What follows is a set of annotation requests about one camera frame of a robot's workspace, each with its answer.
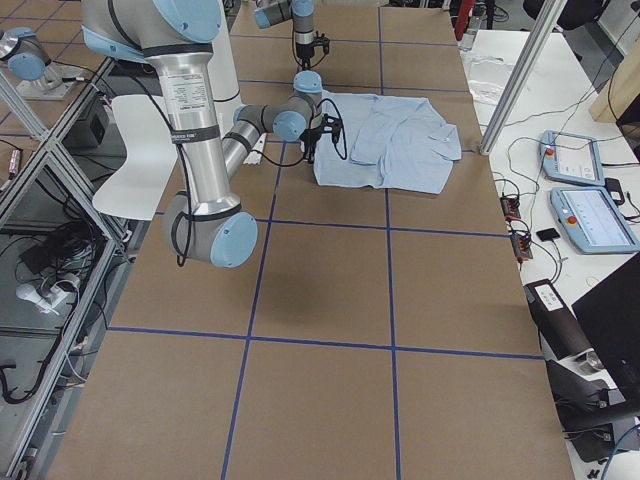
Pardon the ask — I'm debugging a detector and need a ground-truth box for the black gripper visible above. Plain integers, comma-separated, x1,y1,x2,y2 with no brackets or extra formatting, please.
300,113,343,164
294,42,315,71

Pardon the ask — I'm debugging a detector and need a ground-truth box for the light blue button shirt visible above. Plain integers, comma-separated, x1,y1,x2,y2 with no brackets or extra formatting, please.
313,90,462,194

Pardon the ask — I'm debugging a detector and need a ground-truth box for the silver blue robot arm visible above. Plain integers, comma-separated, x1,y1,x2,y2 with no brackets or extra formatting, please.
82,1,346,268
253,0,317,70

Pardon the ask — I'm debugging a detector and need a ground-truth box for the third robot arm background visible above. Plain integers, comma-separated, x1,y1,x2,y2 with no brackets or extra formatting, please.
1,27,77,101

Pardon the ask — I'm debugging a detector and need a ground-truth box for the clear plastic bag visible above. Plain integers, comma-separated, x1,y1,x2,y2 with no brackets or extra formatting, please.
461,51,515,106

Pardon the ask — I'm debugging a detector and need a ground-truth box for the orange circuit board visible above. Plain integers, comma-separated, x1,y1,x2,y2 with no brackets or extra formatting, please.
500,195,522,221

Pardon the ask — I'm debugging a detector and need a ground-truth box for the small black phone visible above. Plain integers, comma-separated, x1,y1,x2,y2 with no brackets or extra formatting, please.
536,228,560,242

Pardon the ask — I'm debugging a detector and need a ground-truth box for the upper teach pendant tablet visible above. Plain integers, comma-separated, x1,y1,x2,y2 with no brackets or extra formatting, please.
540,130,605,186

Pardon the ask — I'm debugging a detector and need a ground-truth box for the teach pendant tablet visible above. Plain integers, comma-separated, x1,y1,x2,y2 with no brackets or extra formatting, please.
540,130,605,186
549,186,639,255

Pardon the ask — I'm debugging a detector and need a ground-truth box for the lower teach pendant tablet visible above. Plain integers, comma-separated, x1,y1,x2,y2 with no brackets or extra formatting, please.
549,186,639,255

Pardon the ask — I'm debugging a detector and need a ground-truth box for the white power strip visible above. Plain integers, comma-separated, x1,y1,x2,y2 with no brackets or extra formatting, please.
15,280,78,316

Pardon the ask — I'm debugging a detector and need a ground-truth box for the black cylindrical device with label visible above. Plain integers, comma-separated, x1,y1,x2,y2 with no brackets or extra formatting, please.
523,279,593,359

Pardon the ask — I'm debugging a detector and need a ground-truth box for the black monitor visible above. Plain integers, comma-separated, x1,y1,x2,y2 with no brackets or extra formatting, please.
572,255,639,399

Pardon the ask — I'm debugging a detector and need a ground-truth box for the aluminium frame post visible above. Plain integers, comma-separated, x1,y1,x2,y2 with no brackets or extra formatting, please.
479,0,567,155

